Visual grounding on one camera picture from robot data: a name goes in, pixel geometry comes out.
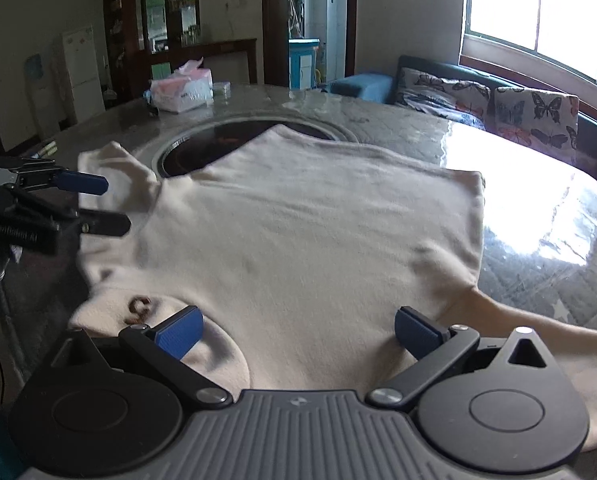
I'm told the blue sofa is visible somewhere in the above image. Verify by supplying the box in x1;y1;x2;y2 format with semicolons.
393;55;597;181

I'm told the window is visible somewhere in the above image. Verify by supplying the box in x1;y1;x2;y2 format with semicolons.
461;0;597;121

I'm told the pink tissue pack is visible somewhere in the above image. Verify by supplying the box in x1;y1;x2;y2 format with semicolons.
150;57;214;113

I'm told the cream sweater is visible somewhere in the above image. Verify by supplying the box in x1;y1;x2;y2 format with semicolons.
70;125;597;453

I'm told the butterfly print pillow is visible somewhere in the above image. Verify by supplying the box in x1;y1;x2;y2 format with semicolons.
401;67;492;111
396;90;485;131
493;86;579;166

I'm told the small blue cabinet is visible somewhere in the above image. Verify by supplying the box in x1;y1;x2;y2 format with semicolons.
288;39;321;91

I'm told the blue sofa armrest cushion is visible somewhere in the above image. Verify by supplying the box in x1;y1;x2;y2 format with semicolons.
329;74;394;106

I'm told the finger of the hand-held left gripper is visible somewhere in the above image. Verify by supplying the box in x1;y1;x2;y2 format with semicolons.
0;156;110;196
3;186;132;237

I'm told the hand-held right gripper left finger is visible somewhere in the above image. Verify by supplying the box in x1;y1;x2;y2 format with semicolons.
51;306;233;410

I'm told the dark wooden display cabinet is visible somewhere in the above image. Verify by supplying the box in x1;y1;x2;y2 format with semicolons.
102;0;202;111

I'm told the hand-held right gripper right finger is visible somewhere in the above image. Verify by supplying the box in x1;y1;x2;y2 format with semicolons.
367;306;553;408

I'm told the dark wooden door frame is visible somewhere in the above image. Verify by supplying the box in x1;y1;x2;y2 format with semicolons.
261;0;358;91

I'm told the water dispenser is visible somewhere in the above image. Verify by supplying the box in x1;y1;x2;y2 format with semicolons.
24;55;64;136

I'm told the round black induction cooktop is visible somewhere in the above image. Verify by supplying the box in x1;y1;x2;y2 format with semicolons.
156;115;354;178

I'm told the white refrigerator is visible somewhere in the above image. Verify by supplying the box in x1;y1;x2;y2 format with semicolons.
61;25;106;126

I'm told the dark wooden sideboard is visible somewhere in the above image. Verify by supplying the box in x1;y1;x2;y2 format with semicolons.
171;38;258;86

